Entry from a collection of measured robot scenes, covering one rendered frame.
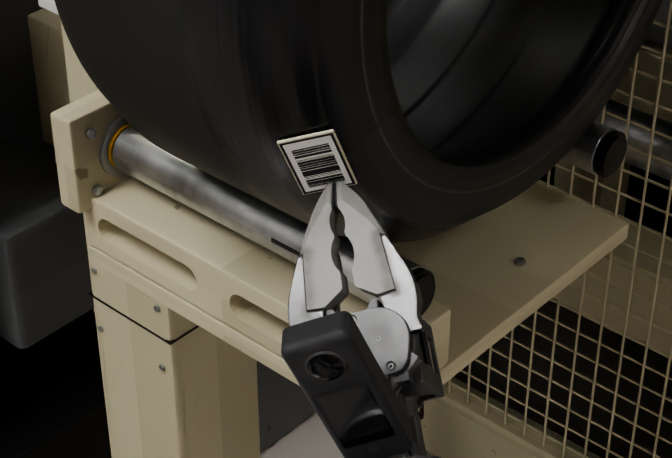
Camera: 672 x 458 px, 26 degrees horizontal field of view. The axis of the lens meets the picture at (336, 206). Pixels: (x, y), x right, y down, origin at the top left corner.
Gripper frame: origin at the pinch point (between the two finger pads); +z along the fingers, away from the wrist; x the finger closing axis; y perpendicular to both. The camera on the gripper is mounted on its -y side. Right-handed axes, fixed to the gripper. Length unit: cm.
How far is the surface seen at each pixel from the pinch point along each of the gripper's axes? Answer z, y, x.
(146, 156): 15.5, 19.0, -21.1
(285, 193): 2.1, 2.2, -4.1
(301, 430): 12, 129, -45
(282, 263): 3.4, 21.0, -10.9
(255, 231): 5.4, 17.2, -11.6
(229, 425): 1, 64, -34
